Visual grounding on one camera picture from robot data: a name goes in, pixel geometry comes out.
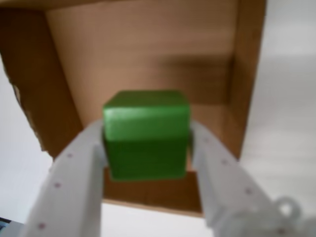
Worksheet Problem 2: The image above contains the green wooden cube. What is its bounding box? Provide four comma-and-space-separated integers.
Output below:
102, 89, 192, 183

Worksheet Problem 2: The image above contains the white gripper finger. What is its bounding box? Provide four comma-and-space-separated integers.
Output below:
189, 120, 281, 237
23, 119, 107, 237

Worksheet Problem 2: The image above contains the brown cardboard box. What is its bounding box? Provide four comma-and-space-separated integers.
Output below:
0, 0, 268, 218

